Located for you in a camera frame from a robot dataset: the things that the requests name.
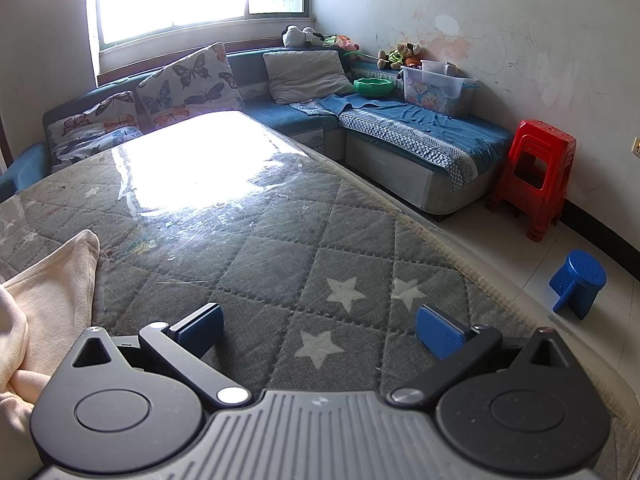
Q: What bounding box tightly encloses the green plastic bowl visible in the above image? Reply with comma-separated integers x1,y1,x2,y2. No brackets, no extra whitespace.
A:
354,78,395,99

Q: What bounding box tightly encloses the red plastic stool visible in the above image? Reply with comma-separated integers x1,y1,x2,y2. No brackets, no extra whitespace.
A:
488,119,577,242

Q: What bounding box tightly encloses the large butterfly cushion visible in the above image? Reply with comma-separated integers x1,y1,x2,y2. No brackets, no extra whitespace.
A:
137,42,244,129

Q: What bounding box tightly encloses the blue plastic stool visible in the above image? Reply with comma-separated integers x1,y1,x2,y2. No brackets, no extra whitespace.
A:
549,249,606,320

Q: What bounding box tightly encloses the cream t-shirt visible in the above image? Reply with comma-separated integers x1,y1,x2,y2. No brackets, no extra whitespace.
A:
1,230,100,479

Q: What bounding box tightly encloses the brown plush toy pile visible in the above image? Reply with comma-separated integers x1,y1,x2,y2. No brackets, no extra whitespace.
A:
376,42,421,70

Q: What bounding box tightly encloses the blue blanket on sofa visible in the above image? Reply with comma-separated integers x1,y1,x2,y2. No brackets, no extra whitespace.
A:
314,93,513,167

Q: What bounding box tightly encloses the black white plush toy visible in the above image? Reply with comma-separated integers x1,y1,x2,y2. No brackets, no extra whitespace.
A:
282,25,326,48

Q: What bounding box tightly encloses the grey quilted table cover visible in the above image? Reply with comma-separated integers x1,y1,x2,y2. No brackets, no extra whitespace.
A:
1,112,639,479

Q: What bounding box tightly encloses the blue corner sofa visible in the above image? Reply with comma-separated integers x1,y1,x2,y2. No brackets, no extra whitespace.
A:
1,48,506,216

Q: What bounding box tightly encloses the small butterfly cushion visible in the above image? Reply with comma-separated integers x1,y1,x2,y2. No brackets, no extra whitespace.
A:
47,90,142,172

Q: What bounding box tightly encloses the clear plastic storage box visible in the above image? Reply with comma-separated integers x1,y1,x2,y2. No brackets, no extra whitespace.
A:
401,67,480,117

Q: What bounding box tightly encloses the beige plain cushion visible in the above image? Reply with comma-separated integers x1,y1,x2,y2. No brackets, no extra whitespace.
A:
262,50,355,105

